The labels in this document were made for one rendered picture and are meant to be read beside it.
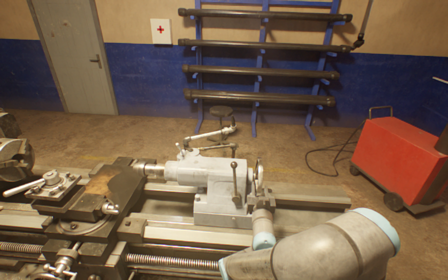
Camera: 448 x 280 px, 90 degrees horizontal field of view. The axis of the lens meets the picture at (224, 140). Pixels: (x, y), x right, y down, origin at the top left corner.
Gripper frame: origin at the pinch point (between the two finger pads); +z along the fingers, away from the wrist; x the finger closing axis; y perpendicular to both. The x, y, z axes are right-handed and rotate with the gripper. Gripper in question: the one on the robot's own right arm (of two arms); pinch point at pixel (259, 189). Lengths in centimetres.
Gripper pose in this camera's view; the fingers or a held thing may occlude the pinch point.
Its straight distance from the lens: 121.5
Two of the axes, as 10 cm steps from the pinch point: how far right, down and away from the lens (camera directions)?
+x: 10.0, 0.6, -0.5
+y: -0.3, 8.6, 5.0
